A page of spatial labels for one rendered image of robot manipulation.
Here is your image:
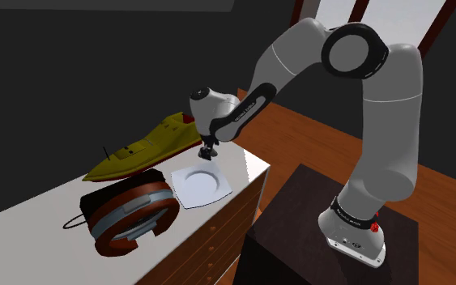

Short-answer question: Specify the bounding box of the white square plate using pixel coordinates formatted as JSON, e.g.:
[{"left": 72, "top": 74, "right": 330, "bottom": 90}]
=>
[{"left": 170, "top": 162, "right": 233, "bottom": 211}]

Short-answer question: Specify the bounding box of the wooden chest of drawers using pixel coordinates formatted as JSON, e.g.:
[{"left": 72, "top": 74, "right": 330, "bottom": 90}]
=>
[{"left": 0, "top": 138, "right": 271, "bottom": 285}]

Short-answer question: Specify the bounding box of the window with dark red frame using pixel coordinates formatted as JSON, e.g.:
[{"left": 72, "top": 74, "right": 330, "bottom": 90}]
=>
[{"left": 288, "top": 0, "right": 456, "bottom": 60}]

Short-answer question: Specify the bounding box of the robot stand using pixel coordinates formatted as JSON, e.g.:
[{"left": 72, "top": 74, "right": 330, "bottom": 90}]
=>
[{"left": 233, "top": 164, "right": 420, "bottom": 285}]

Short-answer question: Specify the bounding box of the yellow toy boat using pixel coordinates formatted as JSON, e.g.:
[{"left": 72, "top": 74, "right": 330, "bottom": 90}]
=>
[{"left": 82, "top": 111, "right": 204, "bottom": 183}]

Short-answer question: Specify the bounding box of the brown round appliance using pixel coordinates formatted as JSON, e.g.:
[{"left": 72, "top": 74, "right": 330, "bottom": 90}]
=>
[{"left": 62, "top": 168, "right": 181, "bottom": 258}]

